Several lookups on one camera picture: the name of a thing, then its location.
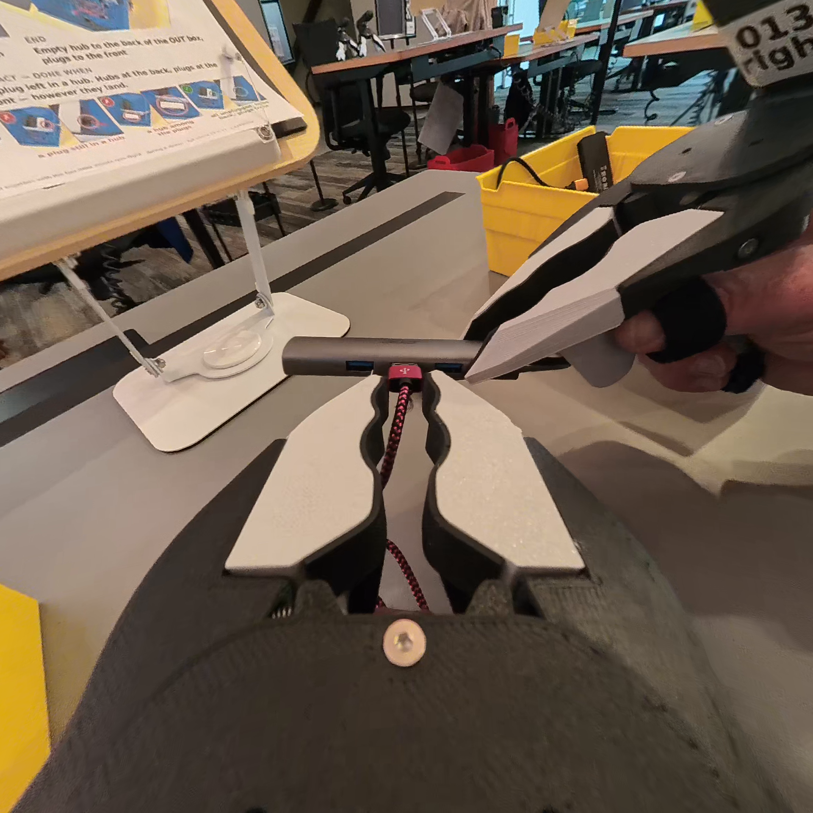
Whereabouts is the black office chair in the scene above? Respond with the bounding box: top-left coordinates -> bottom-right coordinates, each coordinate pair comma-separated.
292,19 -> 414,207

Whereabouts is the long wooden desk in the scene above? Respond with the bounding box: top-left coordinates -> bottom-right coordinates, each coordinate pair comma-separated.
311,24 -> 525,172
622,22 -> 731,64

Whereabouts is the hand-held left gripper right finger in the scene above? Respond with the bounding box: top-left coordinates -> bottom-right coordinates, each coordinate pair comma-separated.
421,370 -> 585,614

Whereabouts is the person's right hand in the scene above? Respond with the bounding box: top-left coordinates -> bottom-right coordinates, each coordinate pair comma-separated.
613,238 -> 813,395

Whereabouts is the yellow plastic bin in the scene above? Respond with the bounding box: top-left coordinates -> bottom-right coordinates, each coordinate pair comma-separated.
476,126 -> 696,277
0,584 -> 50,810

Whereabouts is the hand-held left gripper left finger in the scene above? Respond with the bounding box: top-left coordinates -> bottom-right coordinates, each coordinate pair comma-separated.
224,375 -> 388,614

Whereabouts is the red floor bin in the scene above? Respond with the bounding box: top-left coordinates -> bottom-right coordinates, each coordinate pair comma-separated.
488,117 -> 518,166
427,145 -> 496,174

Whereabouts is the grey round usb hub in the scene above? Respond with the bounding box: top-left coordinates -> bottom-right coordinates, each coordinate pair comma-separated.
281,337 -> 570,381

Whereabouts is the pale hanging cloth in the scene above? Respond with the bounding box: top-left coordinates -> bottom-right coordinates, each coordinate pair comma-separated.
416,83 -> 465,156

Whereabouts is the black slim usb hub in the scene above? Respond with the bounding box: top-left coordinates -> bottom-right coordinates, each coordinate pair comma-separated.
577,132 -> 615,193

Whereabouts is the printed instruction sheet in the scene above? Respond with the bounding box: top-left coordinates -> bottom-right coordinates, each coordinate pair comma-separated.
0,0 -> 306,191

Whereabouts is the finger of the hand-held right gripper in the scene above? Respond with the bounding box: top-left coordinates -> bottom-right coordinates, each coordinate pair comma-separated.
464,208 -> 726,386
462,206 -> 622,344

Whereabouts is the pink braided cable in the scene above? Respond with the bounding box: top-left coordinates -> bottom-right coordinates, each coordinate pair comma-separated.
373,361 -> 433,616

